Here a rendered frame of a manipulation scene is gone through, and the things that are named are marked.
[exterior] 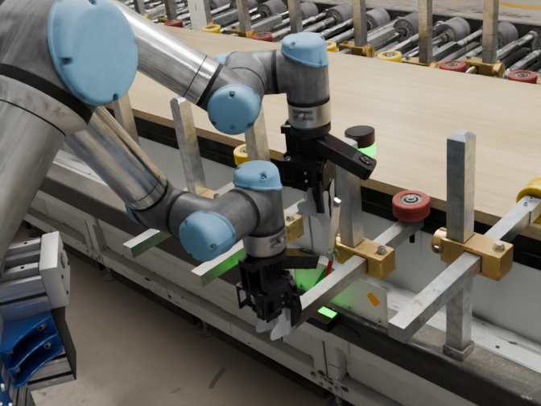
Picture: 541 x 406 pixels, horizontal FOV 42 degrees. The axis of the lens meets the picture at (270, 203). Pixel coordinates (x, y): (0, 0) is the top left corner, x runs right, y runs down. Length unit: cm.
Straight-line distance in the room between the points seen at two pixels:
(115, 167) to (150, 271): 176
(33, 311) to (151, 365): 125
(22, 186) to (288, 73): 54
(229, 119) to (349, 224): 47
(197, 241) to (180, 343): 163
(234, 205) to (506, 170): 78
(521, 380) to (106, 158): 85
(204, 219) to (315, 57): 33
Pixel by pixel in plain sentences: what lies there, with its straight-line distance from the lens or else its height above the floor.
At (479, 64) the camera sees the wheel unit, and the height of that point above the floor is 86.
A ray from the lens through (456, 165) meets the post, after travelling 121.
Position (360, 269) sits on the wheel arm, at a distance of 143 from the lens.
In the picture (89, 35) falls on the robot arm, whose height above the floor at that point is 149.
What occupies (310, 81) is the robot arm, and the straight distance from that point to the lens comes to 117.
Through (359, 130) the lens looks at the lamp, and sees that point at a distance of 139.
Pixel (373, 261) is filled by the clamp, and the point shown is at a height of 86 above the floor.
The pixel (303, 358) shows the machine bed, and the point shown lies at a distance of 226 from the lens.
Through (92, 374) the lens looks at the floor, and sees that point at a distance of 265.
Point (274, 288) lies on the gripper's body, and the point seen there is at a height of 96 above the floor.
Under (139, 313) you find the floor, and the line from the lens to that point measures 286.
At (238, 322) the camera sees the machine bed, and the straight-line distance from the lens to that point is 243.
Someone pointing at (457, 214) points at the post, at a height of 103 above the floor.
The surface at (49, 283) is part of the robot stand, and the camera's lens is 137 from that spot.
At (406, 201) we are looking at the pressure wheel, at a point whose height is 90.
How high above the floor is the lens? 167
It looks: 29 degrees down
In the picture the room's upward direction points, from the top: 8 degrees counter-clockwise
